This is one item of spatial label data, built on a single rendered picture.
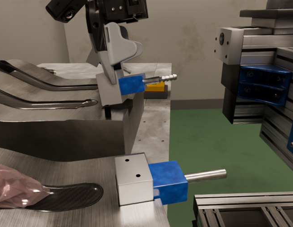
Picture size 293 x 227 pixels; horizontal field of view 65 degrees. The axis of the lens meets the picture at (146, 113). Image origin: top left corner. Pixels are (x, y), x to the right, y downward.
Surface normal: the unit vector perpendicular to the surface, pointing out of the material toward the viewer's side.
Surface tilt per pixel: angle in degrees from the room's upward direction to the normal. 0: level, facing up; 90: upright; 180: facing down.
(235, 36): 90
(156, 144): 0
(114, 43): 72
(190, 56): 90
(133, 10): 82
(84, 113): 0
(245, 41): 90
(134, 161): 0
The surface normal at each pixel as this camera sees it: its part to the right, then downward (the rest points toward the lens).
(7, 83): 0.45, -0.80
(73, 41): 0.02, 0.40
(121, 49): -0.14, 0.09
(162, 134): -0.03, -0.92
